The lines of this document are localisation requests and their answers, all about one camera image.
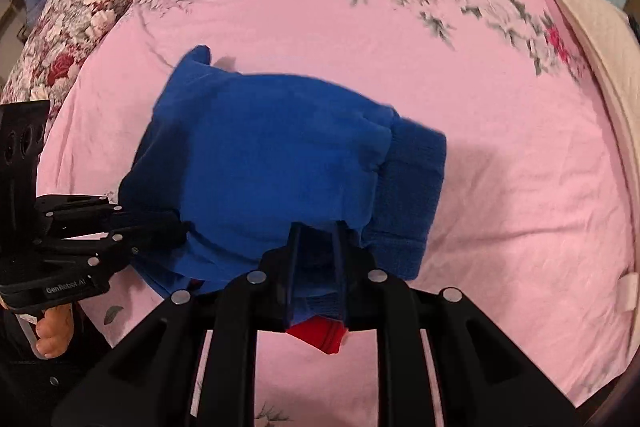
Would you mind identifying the blue and red pants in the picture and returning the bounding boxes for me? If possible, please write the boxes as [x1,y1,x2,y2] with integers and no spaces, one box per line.
[117,45,447,355]

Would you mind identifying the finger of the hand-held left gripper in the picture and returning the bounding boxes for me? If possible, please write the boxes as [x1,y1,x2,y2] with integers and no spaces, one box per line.
[90,229,192,269]
[100,196,190,234]

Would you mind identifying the cream quilted pillow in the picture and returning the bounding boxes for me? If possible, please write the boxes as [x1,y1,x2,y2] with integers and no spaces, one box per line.
[546,0,640,314]

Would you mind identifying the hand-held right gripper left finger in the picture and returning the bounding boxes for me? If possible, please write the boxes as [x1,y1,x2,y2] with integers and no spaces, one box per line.
[50,223,303,427]

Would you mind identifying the person's dark clothing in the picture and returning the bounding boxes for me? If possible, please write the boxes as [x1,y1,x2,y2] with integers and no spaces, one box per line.
[0,307,121,427]

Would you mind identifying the red floral rolled quilt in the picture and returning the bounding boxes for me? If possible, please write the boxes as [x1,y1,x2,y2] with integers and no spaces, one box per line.
[0,0,162,108]

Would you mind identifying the person's left hand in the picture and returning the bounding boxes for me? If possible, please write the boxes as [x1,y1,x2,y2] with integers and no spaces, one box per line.
[36,303,77,360]

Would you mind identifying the pink floral bedsheet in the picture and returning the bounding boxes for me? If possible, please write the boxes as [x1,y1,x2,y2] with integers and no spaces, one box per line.
[37,0,638,427]

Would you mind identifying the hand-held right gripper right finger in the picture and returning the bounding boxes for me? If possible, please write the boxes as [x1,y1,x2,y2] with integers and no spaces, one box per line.
[332,222,583,427]

